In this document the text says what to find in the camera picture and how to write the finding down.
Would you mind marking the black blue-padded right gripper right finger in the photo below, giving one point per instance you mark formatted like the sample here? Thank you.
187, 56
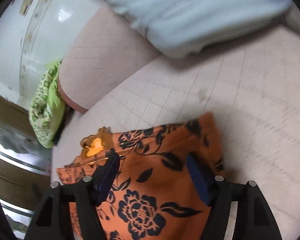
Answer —
254, 218

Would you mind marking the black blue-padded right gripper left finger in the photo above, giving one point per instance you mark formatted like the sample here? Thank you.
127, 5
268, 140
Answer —
52, 219

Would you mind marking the orange black floral garment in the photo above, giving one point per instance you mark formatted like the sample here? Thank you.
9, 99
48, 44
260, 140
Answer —
152, 196

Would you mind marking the brown wooden glass-door wardrobe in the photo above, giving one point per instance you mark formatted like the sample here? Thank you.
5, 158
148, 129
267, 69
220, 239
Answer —
25, 167

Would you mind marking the green patterned pillow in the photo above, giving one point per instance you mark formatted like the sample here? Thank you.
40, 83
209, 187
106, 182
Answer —
47, 107

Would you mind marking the pink quilted headboard cushion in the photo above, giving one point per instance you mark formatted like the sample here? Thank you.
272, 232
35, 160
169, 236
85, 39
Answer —
105, 53

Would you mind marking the pale blue folded blanket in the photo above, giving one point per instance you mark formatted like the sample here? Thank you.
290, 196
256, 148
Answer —
177, 28

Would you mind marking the beige wall switch plate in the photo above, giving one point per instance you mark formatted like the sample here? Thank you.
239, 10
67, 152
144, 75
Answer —
25, 7

